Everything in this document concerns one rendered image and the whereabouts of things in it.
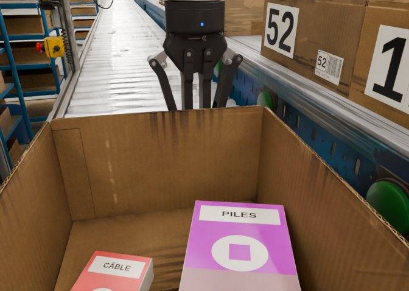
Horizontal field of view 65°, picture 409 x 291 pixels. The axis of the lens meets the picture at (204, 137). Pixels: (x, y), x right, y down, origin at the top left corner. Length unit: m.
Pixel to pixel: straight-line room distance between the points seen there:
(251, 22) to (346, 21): 0.74
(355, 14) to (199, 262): 0.47
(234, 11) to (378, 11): 0.81
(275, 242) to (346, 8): 0.43
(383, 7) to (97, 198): 0.51
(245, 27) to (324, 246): 1.09
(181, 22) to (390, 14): 0.31
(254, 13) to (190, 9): 0.96
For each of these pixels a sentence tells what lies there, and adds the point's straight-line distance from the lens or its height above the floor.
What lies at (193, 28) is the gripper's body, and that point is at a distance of 0.40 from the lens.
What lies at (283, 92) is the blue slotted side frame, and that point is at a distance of 0.71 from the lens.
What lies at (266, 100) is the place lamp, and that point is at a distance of 0.75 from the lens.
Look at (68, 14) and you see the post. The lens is 1.42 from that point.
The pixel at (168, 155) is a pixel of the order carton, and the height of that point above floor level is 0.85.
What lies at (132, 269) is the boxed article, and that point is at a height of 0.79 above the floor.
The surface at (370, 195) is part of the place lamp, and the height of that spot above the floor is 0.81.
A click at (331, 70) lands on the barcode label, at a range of 0.67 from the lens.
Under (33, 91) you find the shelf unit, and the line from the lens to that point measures 2.70.
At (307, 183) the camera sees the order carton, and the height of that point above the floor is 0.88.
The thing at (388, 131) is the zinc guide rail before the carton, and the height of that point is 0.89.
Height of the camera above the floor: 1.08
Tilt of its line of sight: 26 degrees down
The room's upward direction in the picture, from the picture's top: straight up
